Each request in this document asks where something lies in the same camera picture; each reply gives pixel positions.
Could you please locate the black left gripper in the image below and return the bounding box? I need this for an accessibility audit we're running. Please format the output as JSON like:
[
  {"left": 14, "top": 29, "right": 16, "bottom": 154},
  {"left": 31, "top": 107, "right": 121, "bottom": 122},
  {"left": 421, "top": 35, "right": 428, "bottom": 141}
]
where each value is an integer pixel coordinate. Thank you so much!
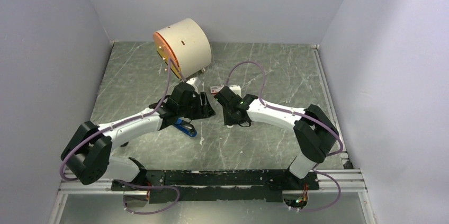
[{"left": 178, "top": 92, "right": 215, "bottom": 120}]

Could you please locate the red staple box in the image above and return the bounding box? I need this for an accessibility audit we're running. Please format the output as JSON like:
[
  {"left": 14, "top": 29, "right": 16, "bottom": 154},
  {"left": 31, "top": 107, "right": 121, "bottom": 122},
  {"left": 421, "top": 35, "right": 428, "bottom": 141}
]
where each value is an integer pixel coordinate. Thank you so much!
[{"left": 210, "top": 85, "right": 224, "bottom": 95}]

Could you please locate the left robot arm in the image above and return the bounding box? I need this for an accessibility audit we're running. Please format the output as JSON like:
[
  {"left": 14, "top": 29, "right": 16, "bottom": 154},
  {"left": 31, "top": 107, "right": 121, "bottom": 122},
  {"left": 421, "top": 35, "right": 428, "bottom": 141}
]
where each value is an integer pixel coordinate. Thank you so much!
[{"left": 60, "top": 82, "right": 215, "bottom": 190}]

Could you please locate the blue black stapler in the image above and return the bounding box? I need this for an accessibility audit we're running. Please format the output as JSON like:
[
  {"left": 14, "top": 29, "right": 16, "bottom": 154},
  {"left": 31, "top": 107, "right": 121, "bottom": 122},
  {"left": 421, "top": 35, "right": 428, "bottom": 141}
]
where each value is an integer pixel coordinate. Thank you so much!
[{"left": 173, "top": 119, "right": 197, "bottom": 137}]

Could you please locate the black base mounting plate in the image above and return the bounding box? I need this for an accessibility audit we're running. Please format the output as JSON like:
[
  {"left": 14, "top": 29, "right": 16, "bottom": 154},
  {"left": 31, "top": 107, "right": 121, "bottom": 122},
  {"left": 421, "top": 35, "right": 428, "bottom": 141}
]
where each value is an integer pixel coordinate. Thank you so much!
[{"left": 111, "top": 169, "right": 319, "bottom": 204}]

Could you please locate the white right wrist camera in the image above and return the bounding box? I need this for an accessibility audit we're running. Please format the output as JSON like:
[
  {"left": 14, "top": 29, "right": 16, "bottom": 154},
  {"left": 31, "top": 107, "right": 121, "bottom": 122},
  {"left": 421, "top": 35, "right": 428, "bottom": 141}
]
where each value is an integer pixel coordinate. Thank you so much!
[{"left": 228, "top": 85, "right": 242, "bottom": 97}]

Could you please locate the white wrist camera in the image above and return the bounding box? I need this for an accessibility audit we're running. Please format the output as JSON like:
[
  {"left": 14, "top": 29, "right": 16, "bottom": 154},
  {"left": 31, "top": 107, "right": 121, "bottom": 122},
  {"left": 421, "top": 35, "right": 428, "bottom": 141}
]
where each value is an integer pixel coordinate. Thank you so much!
[
  {"left": 228, "top": 85, "right": 242, "bottom": 97},
  {"left": 186, "top": 77, "right": 201, "bottom": 93}
]

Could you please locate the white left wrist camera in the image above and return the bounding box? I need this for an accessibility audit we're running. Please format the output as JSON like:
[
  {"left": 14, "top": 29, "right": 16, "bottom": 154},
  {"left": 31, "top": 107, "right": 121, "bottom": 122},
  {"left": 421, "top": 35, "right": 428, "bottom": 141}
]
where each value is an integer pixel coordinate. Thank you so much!
[{"left": 186, "top": 77, "right": 201, "bottom": 93}]

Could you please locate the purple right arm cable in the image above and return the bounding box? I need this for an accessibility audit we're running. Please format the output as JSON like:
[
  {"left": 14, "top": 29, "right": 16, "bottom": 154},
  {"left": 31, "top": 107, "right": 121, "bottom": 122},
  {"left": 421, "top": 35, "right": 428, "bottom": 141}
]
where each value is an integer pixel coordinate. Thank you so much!
[{"left": 224, "top": 61, "right": 344, "bottom": 213}]

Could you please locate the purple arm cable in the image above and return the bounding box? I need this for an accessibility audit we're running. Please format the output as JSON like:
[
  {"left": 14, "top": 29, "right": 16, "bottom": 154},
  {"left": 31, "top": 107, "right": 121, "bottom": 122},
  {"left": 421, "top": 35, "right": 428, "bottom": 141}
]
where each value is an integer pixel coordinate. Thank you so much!
[
  {"left": 59, "top": 57, "right": 183, "bottom": 216},
  {"left": 224, "top": 61, "right": 344, "bottom": 213}
]

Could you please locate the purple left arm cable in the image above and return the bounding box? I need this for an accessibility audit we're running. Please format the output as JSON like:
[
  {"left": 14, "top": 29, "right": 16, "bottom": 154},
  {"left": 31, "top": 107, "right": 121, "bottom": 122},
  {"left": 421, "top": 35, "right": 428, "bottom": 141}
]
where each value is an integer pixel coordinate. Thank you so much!
[{"left": 59, "top": 57, "right": 183, "bottom": 216}]

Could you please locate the aluminium frame rail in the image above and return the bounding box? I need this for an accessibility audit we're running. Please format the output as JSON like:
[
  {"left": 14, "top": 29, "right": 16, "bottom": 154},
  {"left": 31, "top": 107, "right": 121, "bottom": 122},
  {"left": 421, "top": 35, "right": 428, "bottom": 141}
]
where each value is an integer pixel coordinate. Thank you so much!
[{"left": 47, "top": 44, "right": 378, "bottom": 224}]

